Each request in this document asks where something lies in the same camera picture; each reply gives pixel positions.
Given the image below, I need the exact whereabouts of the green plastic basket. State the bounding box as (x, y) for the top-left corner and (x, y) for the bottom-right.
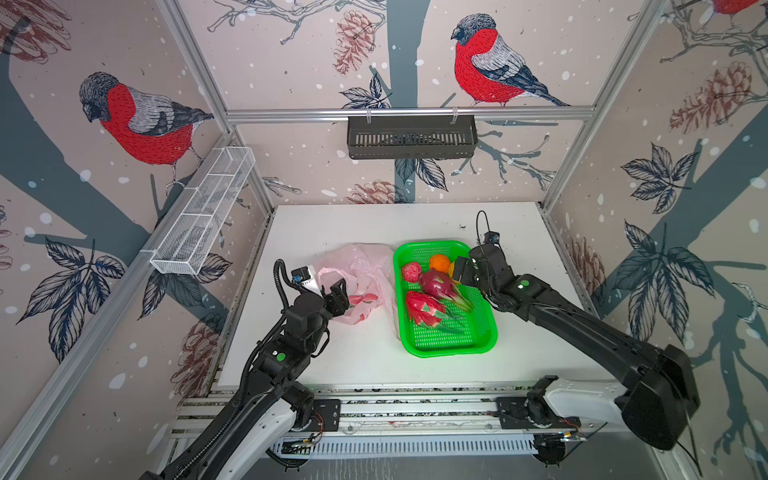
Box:
(393, 240), (498, 358)

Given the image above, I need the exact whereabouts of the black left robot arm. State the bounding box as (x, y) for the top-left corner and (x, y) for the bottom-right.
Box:
(141, 279), (350, 479)

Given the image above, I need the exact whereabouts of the white wire mesh shelf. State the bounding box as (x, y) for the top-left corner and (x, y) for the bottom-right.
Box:
(150, 146), (255, 275)

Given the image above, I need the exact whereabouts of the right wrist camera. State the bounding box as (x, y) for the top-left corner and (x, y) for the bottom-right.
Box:
(483, 231), (500, 247)

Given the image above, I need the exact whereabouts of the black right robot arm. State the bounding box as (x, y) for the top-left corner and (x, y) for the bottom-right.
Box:
(451, 242), (700, 451)

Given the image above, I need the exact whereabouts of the small red fruit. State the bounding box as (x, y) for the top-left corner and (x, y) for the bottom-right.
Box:
(401, 262), (423, 283)

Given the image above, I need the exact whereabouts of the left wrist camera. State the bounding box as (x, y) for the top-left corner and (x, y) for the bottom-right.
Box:
(291, 265), (323, 295)

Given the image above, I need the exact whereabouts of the orange fruit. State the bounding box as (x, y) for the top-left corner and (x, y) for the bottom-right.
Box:
(428, 254), (452, 274)

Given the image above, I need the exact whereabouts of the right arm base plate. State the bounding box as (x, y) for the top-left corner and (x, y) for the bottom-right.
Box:
(495, 396), (581, 430)

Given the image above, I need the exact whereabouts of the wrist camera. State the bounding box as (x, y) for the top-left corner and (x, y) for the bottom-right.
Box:
(291, 265), (323, 295)
(483, 231), (500, 247)

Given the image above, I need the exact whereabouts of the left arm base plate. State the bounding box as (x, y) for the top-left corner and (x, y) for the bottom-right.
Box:
(291, 399), (341, 433)

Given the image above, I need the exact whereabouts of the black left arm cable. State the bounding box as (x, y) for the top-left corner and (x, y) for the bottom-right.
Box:
(272, 259), (292, 325)

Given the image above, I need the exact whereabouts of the pink plastic bag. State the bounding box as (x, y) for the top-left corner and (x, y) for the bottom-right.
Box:
(314, 244), (396, 325)

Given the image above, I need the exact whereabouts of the black hanging wire basket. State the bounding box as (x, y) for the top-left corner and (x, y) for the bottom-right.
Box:
(347, 115), (478, 160)

